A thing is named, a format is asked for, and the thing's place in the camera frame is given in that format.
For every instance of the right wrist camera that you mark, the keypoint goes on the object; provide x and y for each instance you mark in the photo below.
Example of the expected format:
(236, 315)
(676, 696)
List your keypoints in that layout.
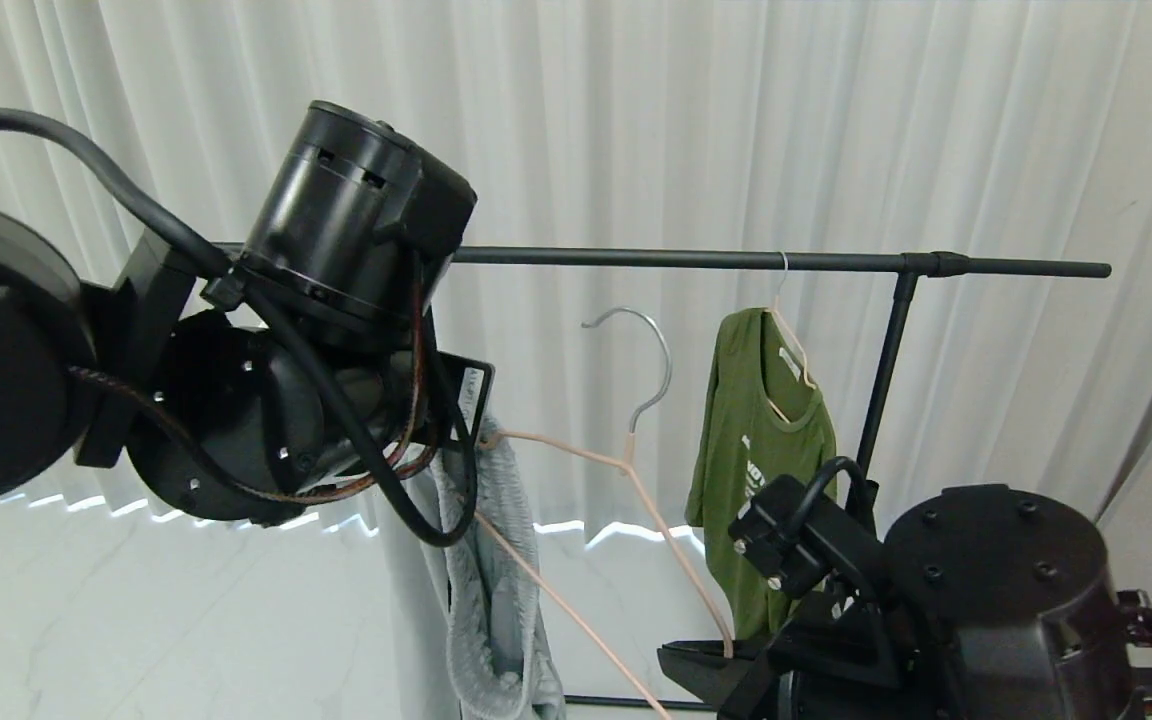
(786, 540)

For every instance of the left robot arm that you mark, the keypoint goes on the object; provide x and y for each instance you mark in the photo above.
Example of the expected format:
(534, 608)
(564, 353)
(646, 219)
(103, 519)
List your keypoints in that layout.
(336, 200)

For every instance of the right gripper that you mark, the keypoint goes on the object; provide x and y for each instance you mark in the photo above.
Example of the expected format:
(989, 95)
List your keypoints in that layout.
(836, 650)

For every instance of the pink clothes hanger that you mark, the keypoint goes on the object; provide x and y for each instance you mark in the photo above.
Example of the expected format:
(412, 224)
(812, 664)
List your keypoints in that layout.
(791, 347)
(628, 450)

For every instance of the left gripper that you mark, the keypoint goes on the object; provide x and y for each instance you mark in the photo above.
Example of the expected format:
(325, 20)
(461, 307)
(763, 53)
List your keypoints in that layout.
(461, 400)

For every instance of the black clothes rack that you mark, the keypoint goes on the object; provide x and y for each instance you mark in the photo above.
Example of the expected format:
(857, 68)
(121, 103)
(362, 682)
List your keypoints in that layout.
(686, 259)

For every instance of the pale grey shorts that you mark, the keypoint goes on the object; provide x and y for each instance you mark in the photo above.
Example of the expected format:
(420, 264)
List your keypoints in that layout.
(496, 620)

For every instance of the white curtain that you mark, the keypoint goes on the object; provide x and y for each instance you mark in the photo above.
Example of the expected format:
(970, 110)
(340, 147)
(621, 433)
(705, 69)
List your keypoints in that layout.
(836, 120)

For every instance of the green printed garment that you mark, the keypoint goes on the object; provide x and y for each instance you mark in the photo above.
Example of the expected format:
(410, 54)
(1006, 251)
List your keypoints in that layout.
(756, 480)

